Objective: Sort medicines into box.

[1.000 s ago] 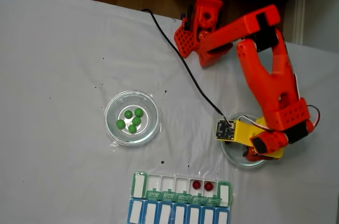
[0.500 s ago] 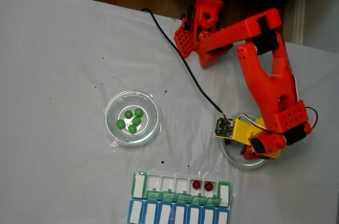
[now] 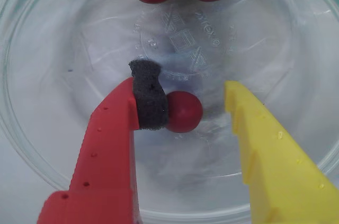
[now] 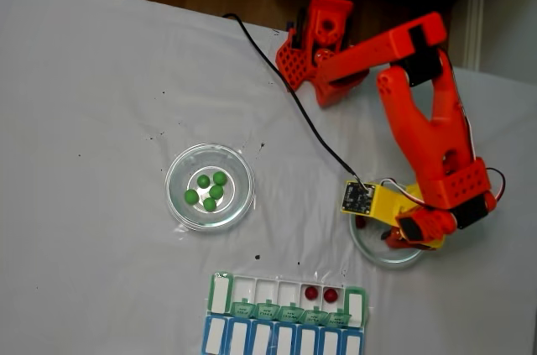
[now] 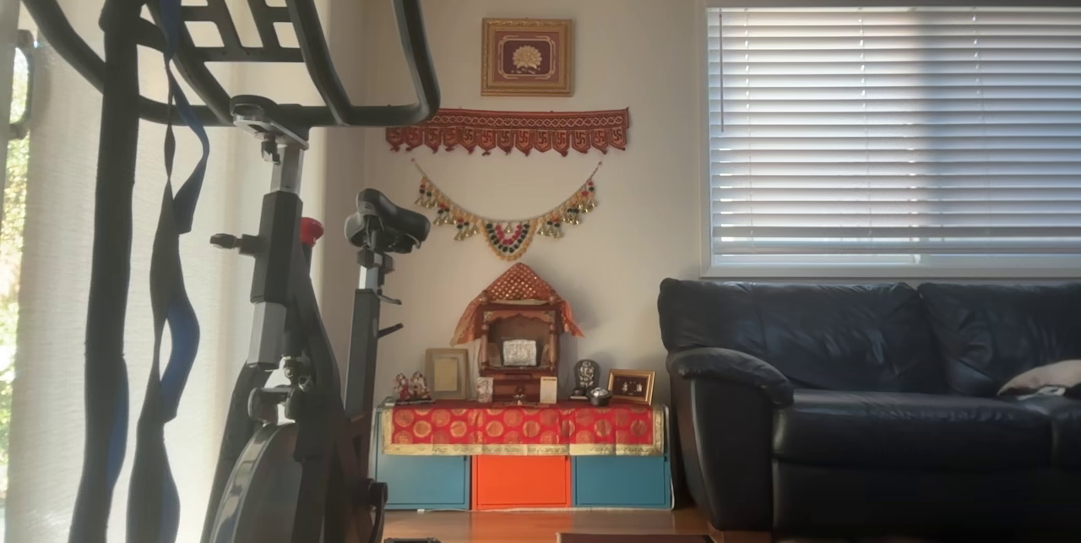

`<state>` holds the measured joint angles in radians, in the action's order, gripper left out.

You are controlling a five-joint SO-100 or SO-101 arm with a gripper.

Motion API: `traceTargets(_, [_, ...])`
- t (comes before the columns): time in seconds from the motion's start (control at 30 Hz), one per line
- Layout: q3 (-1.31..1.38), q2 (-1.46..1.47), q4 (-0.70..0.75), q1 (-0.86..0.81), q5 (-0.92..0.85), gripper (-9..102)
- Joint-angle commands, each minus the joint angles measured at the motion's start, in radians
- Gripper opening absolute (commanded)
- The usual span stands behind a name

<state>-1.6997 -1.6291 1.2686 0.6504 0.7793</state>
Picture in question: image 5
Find gold framed wall picture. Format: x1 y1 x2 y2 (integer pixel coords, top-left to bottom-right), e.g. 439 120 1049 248
481 18 573 97

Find black leather sofa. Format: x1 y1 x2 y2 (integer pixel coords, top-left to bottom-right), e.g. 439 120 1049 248
658 277 1081 537

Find small gold picture frame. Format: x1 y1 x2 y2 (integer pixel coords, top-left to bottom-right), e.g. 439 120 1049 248
607 369 656 406

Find sheer white curtain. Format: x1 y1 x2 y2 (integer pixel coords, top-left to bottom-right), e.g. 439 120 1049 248
0 0 372 543

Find beaded wall garland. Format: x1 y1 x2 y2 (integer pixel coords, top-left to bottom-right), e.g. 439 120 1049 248
411 159 603 262

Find black exercise bike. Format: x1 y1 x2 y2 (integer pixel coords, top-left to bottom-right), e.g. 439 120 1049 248
0 0 440 543

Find black blue hanging strap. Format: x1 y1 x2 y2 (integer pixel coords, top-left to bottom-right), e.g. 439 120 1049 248
127 0 212 543
68 0 140 543

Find red embroidered wall hanging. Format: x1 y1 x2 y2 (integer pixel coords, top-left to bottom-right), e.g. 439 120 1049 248
386 108 631 157

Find small colourful figurines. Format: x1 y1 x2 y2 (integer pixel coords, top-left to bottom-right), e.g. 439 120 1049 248
393 372 433 405

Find blue and orange cabinet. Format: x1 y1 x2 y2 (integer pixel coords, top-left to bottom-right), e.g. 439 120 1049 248
372 406 674 512

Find wooden shrine with red canopy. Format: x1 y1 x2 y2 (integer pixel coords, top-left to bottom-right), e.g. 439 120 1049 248
450 263 585 403

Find white window blinds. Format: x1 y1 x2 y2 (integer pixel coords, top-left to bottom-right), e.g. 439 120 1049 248
708 7 1081 267

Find pale standing picture frame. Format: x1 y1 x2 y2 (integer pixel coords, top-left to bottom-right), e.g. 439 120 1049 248
424 348 470 400

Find pale cushion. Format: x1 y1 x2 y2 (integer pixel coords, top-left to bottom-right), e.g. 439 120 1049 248
997 360 1081 400

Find red gold patterned cloth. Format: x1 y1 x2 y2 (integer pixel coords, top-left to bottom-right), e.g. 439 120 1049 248
380 401 666 456

